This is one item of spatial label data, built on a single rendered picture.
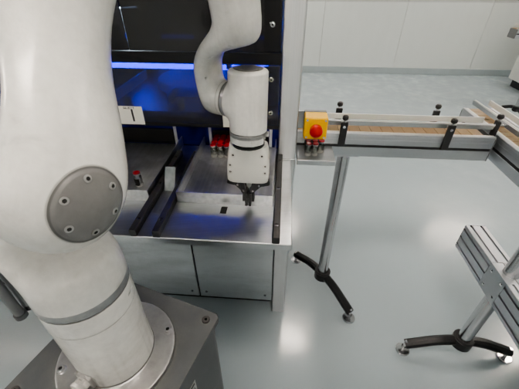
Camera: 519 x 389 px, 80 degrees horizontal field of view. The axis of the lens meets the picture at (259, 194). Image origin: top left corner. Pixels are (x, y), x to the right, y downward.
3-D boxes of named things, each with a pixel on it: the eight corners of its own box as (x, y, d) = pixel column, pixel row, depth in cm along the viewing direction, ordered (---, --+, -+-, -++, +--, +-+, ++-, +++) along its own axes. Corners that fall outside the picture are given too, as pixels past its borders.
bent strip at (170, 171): (168, 183, 92) (165, 166, 88) (178, 183, 92) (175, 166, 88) (152, 213, 81) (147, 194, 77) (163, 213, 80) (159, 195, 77)
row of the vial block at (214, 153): (212, 154, 106) (210, 142, 103) (263, 157, 105) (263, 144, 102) (210, 157, 104) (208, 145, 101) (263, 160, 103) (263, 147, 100)
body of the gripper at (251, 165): (271, 132, 73) (269, 173, 79) (228, 130, 74) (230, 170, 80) (269, 146, 67) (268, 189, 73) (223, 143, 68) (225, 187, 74)
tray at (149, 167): (114, 142, 114) (112, 133, 112) (183, 144, 112) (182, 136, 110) (59, 196, 86) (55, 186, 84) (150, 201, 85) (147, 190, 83)
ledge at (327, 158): (296, 146, 116) (296, 141, 115) (330, 147, 115) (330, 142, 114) (296, 164, 104) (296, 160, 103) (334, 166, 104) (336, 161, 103)
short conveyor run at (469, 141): (293, 156, 113) (296, 115, 104) (293, 137, 126) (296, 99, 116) (488, 163, 109) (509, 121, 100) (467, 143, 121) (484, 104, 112)
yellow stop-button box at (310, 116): (302, 130, 104) (303, 109, 100) (323, 130, 103) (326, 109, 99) (303, 140, 98) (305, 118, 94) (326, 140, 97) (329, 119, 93)
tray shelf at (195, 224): (103, 146, 115) (101, 142, 114) (290, 153, 111) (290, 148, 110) (9, 235, 77) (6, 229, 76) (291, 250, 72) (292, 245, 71)
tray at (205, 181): (205, 145, 112) (203, 136, 110) (276, 147, 110) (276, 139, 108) (178, 201, 84) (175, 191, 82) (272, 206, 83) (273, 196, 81)
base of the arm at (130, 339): (124, 440, 43) (79, 380, 32) (28, 386, 49) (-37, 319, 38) (195, 323, 57) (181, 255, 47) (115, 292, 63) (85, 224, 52)
